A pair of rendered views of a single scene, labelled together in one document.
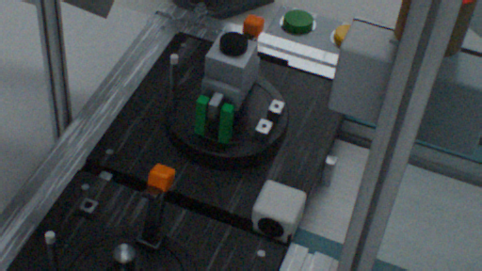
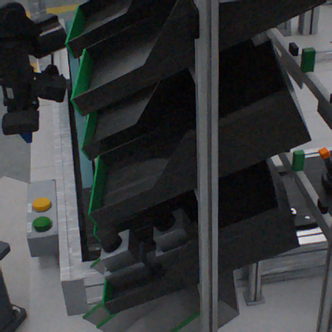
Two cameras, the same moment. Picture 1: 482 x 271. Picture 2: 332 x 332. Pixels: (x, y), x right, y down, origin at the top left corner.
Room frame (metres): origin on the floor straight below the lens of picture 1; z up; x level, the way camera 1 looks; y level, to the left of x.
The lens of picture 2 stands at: (1.14, 0.92, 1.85)
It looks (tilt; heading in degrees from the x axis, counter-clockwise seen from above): 35 degrees down; 240
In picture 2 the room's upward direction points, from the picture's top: 3 degrees counter-clockwise
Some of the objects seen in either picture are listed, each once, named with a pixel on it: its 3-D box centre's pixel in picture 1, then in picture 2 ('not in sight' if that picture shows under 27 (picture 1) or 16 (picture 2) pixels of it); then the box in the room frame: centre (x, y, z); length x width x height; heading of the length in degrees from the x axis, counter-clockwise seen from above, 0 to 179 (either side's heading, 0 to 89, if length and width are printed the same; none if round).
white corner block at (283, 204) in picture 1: (278, 212); not in sight; (0.53, -0.10, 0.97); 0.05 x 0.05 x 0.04; 68
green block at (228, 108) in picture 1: (226, 123); not in sight; (0.61, -0.04, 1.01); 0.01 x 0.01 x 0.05; 68
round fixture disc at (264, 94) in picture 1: (227, 116); not in sight; (0.66, -0.05, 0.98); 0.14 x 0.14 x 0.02
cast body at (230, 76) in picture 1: (228, 70); not in sight; (0.65, -0.04, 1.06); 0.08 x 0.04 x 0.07; 158
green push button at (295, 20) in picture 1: (297, 23); (41, 224); (0.85, -0.14, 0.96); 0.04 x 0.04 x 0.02
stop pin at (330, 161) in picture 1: (328, 170); not in sight; (0.61, -0.16, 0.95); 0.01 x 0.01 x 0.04; 68
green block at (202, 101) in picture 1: (201, 115); not in sight; (0.62, -0.02, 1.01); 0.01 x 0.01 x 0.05; 68
